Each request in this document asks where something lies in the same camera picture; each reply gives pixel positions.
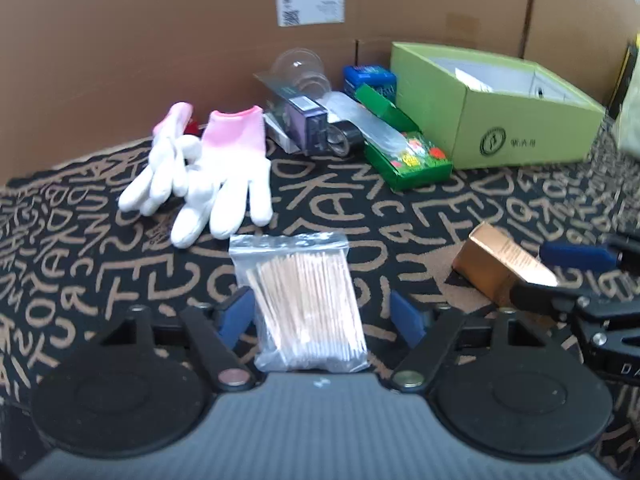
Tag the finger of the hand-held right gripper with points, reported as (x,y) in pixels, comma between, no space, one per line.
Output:
(540,295)
(575,256)

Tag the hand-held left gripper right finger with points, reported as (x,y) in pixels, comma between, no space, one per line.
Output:
(404,316)

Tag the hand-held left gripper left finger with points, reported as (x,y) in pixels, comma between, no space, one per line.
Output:
(237,312)

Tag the small copper box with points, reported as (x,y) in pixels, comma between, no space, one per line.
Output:
(495,265)

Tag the bag of cotton swabs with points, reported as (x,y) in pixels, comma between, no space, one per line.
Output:
(305,300)

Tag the green cardboard box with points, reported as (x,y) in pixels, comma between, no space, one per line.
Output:
(525,130)

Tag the white glove with pink cuff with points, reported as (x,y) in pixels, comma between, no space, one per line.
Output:
(230,160)
(160,160)

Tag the black mat with tan letters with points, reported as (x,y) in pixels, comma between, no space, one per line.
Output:
(400,230)

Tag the green floral box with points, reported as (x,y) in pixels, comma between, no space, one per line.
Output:
(415,165)

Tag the small red object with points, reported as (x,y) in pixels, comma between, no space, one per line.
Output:
(192,126)

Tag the clear plastic package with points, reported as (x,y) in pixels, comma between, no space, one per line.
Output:
(365,120)

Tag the purple box in clear packaging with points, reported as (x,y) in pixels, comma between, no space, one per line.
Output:
(300,120)

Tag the white paper card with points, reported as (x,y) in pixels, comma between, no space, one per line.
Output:
(472,80)

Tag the blue box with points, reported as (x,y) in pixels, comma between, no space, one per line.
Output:
(370,77)

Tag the clear plastic dome cup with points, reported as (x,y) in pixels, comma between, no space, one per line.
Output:
(295,65)

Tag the brown cardboard panel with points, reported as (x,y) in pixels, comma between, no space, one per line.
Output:
(150,60)

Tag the white shipping label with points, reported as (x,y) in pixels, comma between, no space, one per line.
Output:
(310,9)

